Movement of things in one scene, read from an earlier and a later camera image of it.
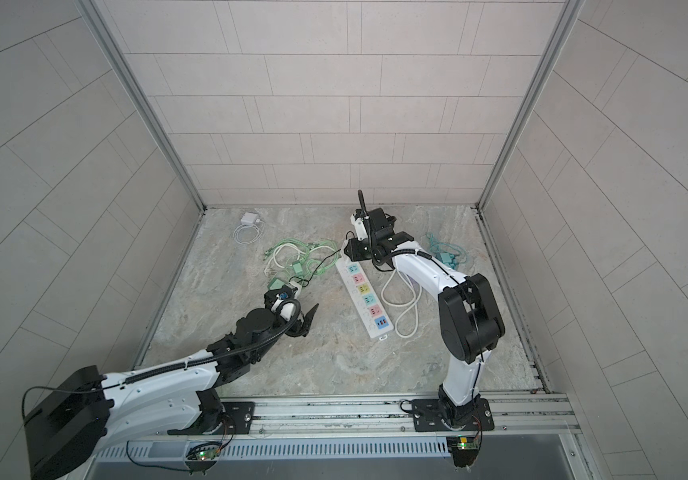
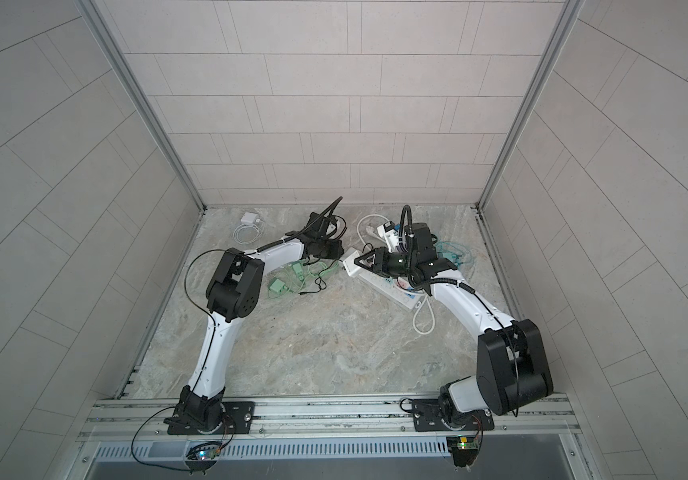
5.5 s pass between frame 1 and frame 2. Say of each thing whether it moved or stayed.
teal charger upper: stayed
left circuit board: stayed
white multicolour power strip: moved
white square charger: stayed
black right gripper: moved
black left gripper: moved
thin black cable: moved
